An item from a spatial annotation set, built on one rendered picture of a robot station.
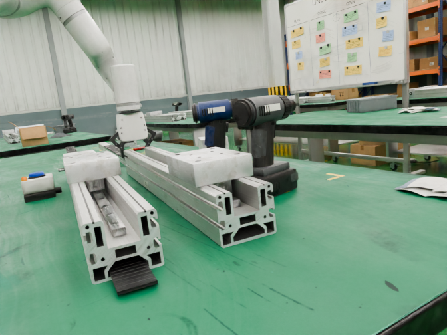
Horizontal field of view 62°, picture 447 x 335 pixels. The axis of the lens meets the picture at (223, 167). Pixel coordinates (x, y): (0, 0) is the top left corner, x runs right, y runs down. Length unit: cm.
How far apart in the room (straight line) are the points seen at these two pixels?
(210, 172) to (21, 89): 1180
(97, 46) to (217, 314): 107
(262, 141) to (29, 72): 1177
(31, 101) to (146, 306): 1193
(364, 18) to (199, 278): 357
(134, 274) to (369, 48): 352
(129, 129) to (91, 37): 32
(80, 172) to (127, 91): 57
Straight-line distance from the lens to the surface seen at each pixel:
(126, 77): 135
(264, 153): 82
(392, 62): 371
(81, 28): 136
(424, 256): 55
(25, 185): 116
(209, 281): 50
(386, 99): 305
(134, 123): 136
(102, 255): 54
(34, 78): 1238
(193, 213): 68
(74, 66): 1260
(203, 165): 62
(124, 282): 51
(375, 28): 383
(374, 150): 476
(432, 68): 1133
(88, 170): 83
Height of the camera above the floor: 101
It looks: 11 degrees down
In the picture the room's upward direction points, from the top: 6 degrees counter-clockwise
